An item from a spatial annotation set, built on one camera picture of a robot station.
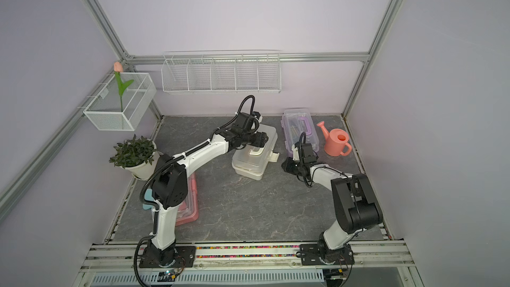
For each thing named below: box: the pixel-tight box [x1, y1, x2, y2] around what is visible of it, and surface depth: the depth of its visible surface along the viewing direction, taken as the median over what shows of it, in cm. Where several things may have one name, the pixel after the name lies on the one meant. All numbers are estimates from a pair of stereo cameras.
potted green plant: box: [108, 133, 159, 180], surface depth 85 cm
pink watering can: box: [316, 120, 352, 157], surface depth 98 cm
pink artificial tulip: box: [113, 61, 135, 113], surface depth 86 cm
